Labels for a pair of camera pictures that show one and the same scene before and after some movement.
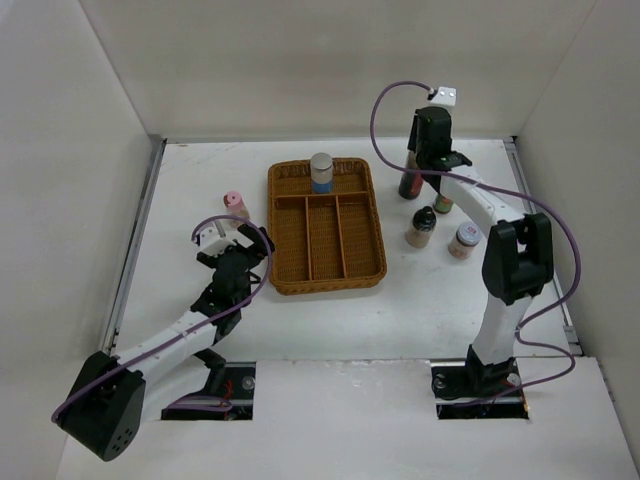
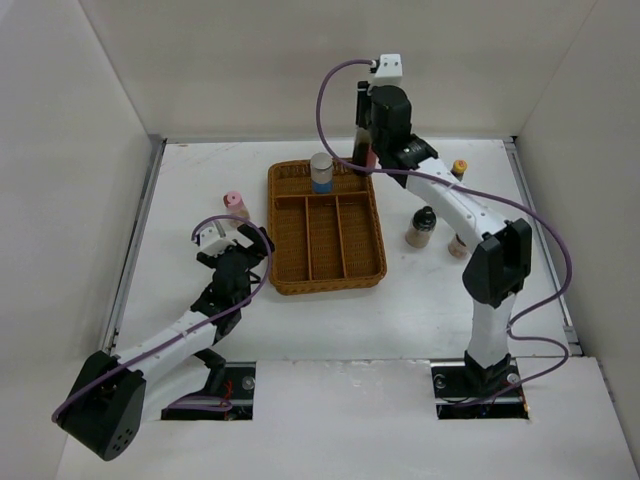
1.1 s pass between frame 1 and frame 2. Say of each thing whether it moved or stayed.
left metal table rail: stayed
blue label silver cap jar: stayed
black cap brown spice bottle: stayed
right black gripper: moved
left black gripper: stayed
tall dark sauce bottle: moved
